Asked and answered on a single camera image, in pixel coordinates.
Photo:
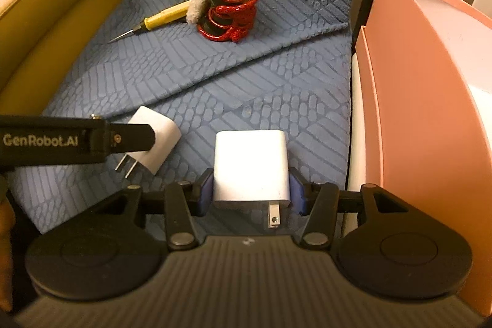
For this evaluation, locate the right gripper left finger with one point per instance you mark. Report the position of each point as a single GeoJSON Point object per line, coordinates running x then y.
{"type": "Point", "coordinates": [182, 201]}

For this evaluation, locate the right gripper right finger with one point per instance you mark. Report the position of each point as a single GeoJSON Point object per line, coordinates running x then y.
{"type": "Point", "coordinates": [319, 202]}

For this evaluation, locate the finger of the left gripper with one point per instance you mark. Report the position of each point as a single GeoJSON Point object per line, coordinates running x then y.
{"type": "Point", "coordinates": [129, 137]}

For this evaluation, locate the white charger plug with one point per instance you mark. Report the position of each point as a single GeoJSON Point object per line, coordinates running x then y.
{"type": "Point", "coordinates": [166, 135]}
{"type": "Point", "coordinates": [250, 171]}

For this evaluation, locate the person's left hand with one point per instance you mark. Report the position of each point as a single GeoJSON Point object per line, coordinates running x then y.
{"type": "Point", "coordinates": [7, 221]}

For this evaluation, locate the tan leather sofa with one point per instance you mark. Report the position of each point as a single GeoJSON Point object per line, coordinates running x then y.
{"type": "Point", "coordinates": [40, 41]}

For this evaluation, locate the blue textured sofa cover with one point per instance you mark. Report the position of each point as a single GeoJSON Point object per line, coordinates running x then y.
{"type": "Point", "coordinates": [292, 73]}

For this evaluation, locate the pink storage box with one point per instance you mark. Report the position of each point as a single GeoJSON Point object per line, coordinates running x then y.
{"type": "Point", "coordinates": [425, 74]}

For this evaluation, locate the red black lion figurine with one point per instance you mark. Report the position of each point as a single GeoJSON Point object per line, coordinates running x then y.
{"type": "Point", "coordinates": [227, 20]}

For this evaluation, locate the yellow handled screwdriver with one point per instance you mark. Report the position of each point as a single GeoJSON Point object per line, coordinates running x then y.
{"type": "Point", "coordinates": [168, 15]}

